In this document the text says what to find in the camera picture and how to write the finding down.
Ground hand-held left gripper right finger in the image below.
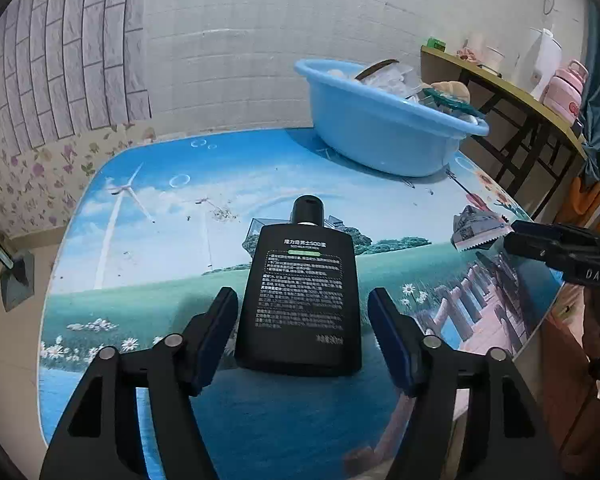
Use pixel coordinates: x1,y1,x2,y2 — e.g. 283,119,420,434
368,287,566,480

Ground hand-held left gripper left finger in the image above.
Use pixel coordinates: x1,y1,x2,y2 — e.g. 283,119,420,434
40,287,239,480

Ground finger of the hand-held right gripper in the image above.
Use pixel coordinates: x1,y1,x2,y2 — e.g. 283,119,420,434
511,219,600,251
502,234,581,275

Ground orange white snack packet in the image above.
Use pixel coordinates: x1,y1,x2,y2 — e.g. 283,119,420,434
452,205,514,254

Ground black lotion bottle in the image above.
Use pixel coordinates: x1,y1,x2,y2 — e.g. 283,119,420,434
234,194,364,379

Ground green colourful packet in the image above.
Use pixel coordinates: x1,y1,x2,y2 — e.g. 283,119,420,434
420,87,477,117

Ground beige plush toy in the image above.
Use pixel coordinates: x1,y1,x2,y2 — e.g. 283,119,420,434
429,80,472,106

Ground blue plastic basin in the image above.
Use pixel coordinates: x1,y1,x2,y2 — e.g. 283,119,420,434
294,58,491,177

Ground clear plastic bag brown band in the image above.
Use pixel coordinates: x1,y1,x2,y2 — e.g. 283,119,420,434
354,59,423,97

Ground orange cloth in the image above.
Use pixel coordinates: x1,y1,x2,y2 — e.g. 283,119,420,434
569,175,600,233

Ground wooden desk black legs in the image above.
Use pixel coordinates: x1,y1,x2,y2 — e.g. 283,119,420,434
420,44,589,213

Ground pink water bottle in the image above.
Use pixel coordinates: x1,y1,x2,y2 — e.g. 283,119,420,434
544,59,589,122

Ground white electric kettle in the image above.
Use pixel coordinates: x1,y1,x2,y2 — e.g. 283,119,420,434
529,27,566,102

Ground grey metal dustpan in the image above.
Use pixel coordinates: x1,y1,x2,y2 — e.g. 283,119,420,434
0,209,36,312

